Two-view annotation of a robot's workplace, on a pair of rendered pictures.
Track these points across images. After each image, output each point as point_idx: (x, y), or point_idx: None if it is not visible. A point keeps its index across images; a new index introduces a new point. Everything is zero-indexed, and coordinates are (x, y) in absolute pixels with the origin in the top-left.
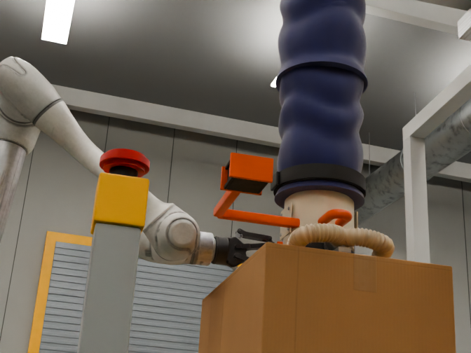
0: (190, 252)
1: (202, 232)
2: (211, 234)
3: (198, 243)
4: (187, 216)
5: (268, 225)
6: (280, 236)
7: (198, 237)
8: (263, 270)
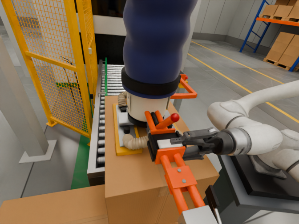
0: (210, 121)
1: (234, 128)
2: (226, 128)
3: (207, 115)
4: (214, 102)
5: (172, 98)
6: (167, 107)
7: (207, 111)
8: None
